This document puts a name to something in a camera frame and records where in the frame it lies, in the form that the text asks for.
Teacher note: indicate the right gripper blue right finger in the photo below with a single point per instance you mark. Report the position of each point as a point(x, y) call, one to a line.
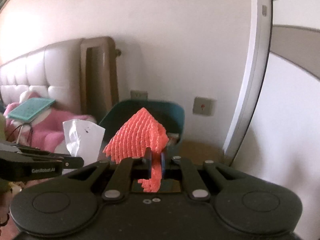
point(164, 163)

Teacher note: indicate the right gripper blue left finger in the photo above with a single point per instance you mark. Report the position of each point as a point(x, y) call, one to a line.
point(147, 163)

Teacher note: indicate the orange red foam net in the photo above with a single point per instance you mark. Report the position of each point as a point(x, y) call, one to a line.
point(140, 132)

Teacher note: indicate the white paper sheet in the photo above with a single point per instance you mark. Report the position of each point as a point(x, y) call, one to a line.
point(83, 139)

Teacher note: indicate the teal plastic trash bin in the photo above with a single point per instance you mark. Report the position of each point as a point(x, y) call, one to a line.
point(169, 114)

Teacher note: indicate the dark wooden nightstand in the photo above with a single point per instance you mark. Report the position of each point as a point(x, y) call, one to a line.
point(197, 152)

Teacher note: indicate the pink plush toy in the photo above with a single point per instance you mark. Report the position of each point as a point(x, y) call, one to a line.
point(45, 131)

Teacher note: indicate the teal book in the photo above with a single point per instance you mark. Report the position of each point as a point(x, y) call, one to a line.
point(30, 109)

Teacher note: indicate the beige padded headboard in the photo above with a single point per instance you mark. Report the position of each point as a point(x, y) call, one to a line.
point(52, 72)

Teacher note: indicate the sliding wardrobe door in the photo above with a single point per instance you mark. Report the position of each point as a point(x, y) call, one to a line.
point(291, 90)

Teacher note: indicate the wall switch with red dot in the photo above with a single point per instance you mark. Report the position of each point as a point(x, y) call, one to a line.
point(204, 106)

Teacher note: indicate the beige wall power socket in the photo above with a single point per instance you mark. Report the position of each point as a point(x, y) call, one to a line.
point(138, 95)

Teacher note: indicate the white door frame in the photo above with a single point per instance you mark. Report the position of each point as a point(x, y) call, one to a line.
point(254, 73)

